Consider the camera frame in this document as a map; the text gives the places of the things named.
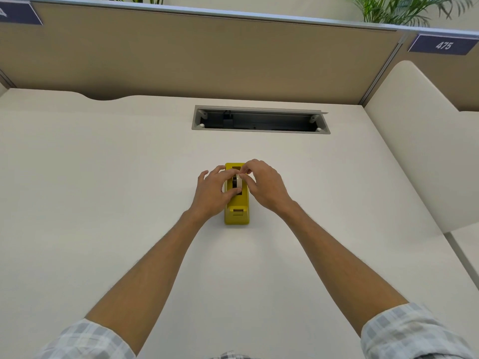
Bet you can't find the person's left hand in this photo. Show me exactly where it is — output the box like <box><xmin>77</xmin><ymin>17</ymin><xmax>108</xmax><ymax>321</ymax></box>
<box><xmin>187</xmin><ymin>165</ymin><xmax>244</xmax><ymax>222</ymax></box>

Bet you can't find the person's right hand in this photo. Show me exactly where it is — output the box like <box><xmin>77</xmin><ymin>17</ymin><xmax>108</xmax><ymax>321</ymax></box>
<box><xmin>238</xmin><ymin>159</ymin><xmax>294</xmax><ymax>217</ymax></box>

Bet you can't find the cream tape roll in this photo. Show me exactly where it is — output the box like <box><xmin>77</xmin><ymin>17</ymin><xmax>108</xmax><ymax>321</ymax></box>
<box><xmin>224</xmin><ymin>172</ymin><xmax>243</xmax><ymax>195</ymax></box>

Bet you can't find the yellow tape dispenser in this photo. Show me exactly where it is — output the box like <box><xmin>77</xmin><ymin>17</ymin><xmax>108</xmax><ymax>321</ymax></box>
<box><xmin>224</xmin><ymin>162</ymin><xmax>250</xmax><ymax>226</ymax></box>

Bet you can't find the person's left forearm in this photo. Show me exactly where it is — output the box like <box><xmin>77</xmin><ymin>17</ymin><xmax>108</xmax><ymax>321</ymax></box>
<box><xmin>84</xmin><ymin>209</ymin><xmax>206</xmax><ymax>356</ymax></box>

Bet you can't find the person's right forearm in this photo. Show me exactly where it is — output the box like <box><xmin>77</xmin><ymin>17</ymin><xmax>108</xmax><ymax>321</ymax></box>
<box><xmin>278</xmin><ymin>200</ymin><xmax>409</xmax><ymax>337</ymax></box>

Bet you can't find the wide beige partition panel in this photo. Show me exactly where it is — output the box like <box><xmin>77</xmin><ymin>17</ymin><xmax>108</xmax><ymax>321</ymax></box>
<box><xmin>0</xmin><ymin>0</ymin><xmax>407</xmax><ymax>106</ymax></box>

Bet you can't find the large cream side divider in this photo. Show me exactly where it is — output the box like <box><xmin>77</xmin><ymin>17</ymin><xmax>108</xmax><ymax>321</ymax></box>
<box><xmin>363</xmin><ymin>60</ymin><xmax>479</xmax><ymax>234</ymax></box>

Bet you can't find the grey plaid shirt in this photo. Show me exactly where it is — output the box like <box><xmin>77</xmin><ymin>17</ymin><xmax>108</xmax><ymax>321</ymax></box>
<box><xmin>35</xmin><ymin>302</ymin><xmax>474</xmax><ymax>359</ymax></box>

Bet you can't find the green palm plant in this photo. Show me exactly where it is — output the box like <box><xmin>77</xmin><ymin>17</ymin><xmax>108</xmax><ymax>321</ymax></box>
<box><xmin>344</xmin><ymin>0</ymin><xmax>474</xmax><ymax>27</ymax></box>

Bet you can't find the navy number label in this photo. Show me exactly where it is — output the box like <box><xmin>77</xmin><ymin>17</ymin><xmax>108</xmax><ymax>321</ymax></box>
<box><xmin>407</xmin><ymin>33</ymin><xmax>479</xmax><ymax>56</ymax></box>
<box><xmin>0</xmin><ymin>0</ymin><xmax>44</xmax><ymax>26</ymax></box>

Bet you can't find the narrow beige partition panel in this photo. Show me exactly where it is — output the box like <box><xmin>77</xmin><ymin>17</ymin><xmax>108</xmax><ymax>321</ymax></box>
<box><xmin>361</xmin><ymin>27</ymin><xmax>479</xmax><ymax>112</ymax></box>

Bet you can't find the grey desk cable slot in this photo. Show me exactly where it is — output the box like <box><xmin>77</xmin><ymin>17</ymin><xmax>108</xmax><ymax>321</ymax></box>
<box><xmin>191</xmin><ymin>105</ymin><xmax>331</xmax><ymax>135</ymax></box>

